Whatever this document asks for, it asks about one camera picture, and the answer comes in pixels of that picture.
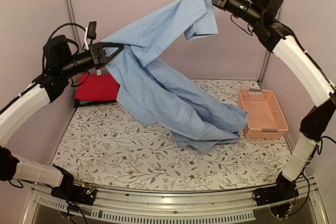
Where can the aluminium front rail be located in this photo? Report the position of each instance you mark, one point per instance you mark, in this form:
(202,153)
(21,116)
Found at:
(124,205)

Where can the floral patterned tablecloth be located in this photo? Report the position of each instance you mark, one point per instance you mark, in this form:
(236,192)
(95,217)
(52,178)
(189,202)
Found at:
(105,145)

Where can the pink perforated plastic basket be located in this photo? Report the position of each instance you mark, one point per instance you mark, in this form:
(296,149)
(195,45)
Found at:
(265,119)

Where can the red t-shirt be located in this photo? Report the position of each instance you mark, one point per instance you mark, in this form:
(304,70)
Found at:
(95,87)

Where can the aluminium frame post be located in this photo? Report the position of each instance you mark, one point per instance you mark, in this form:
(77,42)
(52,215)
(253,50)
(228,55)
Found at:
(270,31)
(71,19)

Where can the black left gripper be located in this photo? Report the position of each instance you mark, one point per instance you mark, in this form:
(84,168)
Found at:
(98,53)

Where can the aluminium frame post right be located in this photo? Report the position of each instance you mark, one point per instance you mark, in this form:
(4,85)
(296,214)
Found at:
(270,31)

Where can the light blue shirt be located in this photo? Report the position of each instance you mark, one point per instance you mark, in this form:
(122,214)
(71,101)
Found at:
(153,92)

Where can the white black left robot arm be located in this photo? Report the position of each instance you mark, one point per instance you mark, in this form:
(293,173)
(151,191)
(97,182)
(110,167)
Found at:
(63,58)

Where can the folded black striped garment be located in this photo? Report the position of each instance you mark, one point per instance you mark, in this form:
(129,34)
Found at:
(83,103)

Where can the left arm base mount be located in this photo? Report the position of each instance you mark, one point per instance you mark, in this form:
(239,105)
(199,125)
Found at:
(80,194)

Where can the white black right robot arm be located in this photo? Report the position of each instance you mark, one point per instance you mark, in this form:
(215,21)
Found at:
(281,41)

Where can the aluminium frame post left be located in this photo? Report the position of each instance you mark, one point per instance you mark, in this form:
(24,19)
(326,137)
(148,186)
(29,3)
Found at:
(71,19)

